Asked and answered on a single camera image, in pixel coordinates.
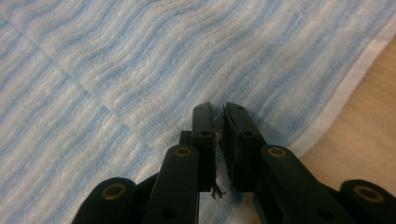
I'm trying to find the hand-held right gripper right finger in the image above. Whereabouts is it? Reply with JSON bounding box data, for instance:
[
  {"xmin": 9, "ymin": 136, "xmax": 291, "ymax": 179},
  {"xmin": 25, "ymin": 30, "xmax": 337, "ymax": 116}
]
[{"xmin": 221, "ymin": 102, "xmax": 269, "ymax": 192}]

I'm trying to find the blue white striped towel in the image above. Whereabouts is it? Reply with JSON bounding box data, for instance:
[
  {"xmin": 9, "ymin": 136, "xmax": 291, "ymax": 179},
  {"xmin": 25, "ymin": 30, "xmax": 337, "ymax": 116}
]
[{"xmin": 0, "ymin": 0, "xmax": 396, "ymax": 224}]

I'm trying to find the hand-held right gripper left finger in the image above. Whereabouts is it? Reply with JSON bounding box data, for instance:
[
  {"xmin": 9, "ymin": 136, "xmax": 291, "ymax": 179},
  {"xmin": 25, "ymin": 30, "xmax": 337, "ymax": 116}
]
[{"xmin": 178, "ymin": 102, "xmax": 218, "ymax": 193}]

